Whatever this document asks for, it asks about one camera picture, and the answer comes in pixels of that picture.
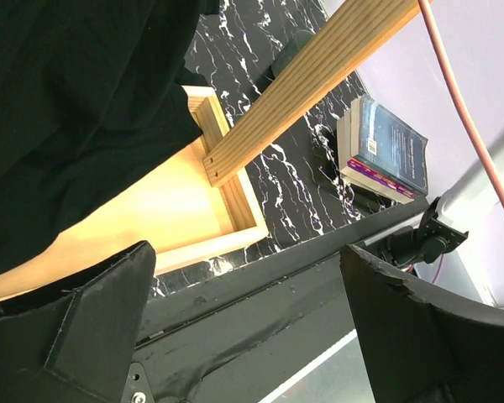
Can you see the black t-shirt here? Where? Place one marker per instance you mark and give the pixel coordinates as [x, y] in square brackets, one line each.
[92, 99]

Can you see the wooden clothes rack frame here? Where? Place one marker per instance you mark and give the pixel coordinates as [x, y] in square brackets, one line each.
[200, 203]

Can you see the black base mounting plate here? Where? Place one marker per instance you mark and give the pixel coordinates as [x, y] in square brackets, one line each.
[238, 336]

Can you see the pink wire hanger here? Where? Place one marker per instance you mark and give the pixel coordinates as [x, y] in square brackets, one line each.
[483, 154]

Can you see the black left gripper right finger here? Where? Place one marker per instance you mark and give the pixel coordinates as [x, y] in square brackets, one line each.
[422, 343]

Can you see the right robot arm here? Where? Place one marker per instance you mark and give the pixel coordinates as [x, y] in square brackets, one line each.
[446, 223]

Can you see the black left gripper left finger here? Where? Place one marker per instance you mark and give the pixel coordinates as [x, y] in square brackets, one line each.
[73, 340]

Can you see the blue paperback book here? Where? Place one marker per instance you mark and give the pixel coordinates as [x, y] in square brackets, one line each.
[381, 153]

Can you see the dark green round cup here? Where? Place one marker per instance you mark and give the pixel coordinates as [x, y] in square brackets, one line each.
[290, 50]

